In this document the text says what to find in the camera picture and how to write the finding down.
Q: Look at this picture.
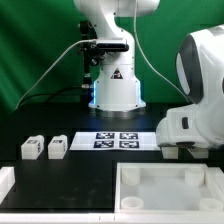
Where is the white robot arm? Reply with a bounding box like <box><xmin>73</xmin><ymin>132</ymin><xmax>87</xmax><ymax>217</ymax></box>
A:
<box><xmin>73</xmin><ymin>0</ymin><xmax>224</xmax><ymax>148</ymax></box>

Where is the grey camera cable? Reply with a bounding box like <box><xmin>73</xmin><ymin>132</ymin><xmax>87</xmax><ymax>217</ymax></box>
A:
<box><xmin>14</xmin><ymin>39</ymin><xmax>98</xmax><ymax>111</ymax></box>

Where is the white sheet with markers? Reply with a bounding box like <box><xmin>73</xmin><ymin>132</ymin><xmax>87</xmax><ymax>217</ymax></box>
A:
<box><xmin>70</xmin><ymin>131</ymin><xmax>160</xmax><ymax>151</ymax></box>

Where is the white obstacle block left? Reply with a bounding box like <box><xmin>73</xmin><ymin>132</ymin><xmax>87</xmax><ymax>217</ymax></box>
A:
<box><xmin>0</xmin><ymin>167</ymin><xmax>15</xmax><ymax>204</ymax></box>

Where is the white square tabletop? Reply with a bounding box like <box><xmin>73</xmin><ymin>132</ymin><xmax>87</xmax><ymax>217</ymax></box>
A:
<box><xmin>115</xmin><ymin>163</ymin><xmax>224</xmax><ymax>213</ymax></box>

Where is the black cable on table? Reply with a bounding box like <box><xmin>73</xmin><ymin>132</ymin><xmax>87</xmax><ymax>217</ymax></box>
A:
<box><xmin>19</xmin><ymin>85</ymin><xmax>91</xmax><ymax>106</ymax></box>

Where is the black camera on stand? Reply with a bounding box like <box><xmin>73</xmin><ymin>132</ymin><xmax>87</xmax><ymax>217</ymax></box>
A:
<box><xmin>78</xmin><ymin>21</ymin><xmax>129</xmax><ymax>67</ymax></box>

